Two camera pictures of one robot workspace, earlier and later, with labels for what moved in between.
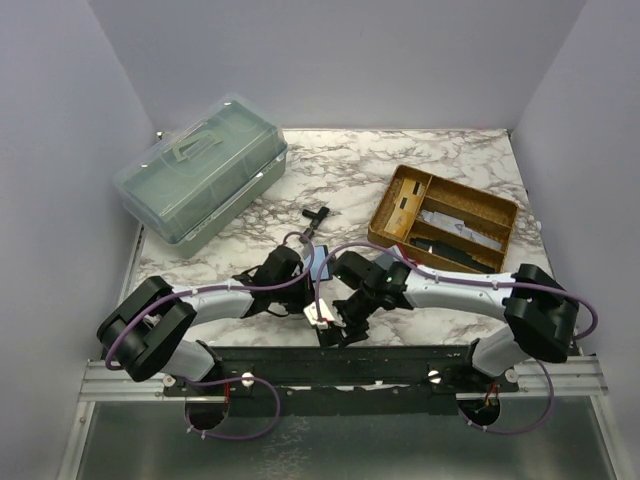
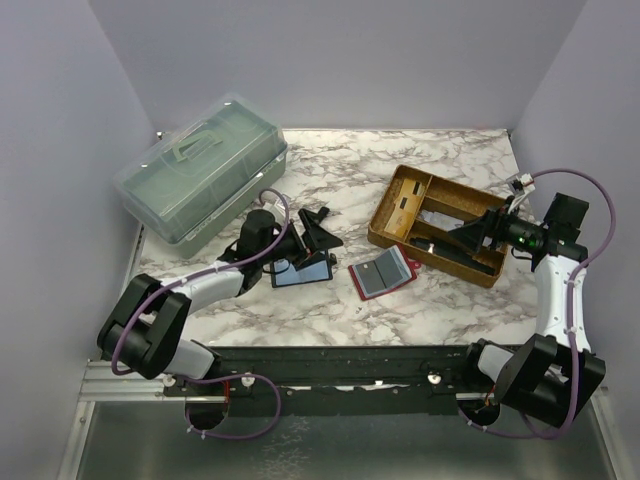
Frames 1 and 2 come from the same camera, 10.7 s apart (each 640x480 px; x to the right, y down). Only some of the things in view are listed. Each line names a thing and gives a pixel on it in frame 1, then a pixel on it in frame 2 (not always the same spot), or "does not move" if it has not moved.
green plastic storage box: [206, 175] does not move
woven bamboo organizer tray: [438, 223] does not move
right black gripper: [354, 333] -> [493, 224]
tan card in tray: [406, 203] does not move
